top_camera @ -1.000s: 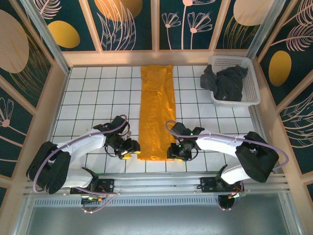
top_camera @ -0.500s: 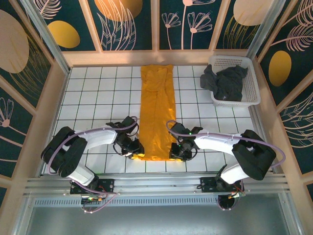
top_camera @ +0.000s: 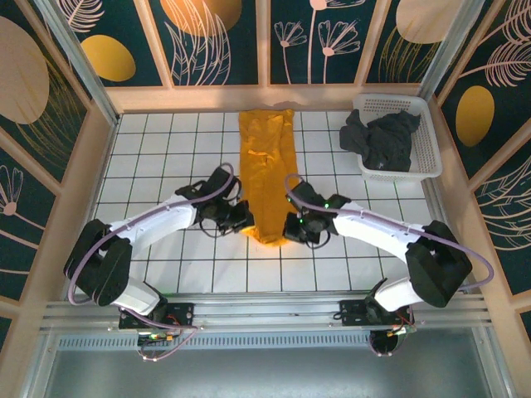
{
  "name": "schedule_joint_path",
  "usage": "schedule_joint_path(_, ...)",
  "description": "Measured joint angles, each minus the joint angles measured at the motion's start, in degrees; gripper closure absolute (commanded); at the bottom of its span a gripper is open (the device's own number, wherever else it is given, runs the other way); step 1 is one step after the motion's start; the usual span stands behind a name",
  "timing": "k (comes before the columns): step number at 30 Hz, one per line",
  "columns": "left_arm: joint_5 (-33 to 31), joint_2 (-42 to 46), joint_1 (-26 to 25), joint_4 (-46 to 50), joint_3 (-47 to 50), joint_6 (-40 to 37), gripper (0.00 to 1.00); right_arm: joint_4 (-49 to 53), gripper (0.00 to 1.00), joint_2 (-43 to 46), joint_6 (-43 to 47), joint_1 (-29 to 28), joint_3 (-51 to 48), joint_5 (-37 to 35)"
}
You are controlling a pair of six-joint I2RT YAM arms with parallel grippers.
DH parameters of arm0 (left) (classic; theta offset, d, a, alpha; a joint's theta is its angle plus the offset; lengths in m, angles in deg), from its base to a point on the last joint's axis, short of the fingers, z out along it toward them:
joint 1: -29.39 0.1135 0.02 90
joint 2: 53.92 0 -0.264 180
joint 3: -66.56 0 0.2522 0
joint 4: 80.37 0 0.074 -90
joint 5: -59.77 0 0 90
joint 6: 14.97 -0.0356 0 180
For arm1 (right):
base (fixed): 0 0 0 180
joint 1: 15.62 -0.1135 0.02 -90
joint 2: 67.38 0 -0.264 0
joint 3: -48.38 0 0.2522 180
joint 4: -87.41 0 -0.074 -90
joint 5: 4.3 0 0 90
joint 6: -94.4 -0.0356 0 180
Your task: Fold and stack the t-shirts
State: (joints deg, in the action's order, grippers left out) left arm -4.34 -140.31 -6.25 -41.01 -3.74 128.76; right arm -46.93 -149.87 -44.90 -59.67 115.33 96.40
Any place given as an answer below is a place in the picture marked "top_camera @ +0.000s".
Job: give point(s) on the beige circle grass wall panel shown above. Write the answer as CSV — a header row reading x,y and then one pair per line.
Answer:
x,y
415,25

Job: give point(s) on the aluminium corner post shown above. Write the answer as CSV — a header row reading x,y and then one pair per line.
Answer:
x,y
439,62
95,91

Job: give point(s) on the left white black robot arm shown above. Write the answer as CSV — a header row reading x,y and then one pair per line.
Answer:
x,y
157,224

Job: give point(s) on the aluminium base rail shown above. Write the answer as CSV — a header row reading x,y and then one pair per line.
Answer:
x,y
269,309

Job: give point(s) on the yellow t-shirt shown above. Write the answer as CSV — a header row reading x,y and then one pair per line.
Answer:
x,y
267,166

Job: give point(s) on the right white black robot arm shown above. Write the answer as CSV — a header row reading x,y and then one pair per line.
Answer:
x,y
373,228

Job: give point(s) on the pink flower side wall panel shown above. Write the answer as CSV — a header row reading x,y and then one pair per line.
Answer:
x,y
16,232

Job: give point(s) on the orange circle leaf wall panel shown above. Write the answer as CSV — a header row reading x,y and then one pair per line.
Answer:
x,y
207,49

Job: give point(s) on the wooden enclosure frame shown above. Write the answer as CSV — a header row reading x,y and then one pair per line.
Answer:
x,y
249,99

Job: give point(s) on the dark grey t-shirt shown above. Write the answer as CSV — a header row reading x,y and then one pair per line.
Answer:
x,y
381,141

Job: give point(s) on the pink fern side wall panel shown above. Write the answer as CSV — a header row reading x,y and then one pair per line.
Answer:
x,y
510,224

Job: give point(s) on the yellow oval leaf wall panel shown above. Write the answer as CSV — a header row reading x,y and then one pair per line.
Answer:
x,y
124,41

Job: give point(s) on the pink flowers wall panel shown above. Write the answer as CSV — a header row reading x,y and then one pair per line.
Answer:
x,y
332,25

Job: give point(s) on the grey metal sheet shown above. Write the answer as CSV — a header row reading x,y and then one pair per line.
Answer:
x,y
265,377

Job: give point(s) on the white plastic basket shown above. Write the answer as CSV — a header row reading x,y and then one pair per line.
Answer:
x,y
427,157

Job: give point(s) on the large beige oval wall panel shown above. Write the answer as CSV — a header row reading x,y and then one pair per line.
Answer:
x,y
25,83

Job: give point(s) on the yellow oval fern wall panel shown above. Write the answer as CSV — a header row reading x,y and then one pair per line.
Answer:
x,y
489,103

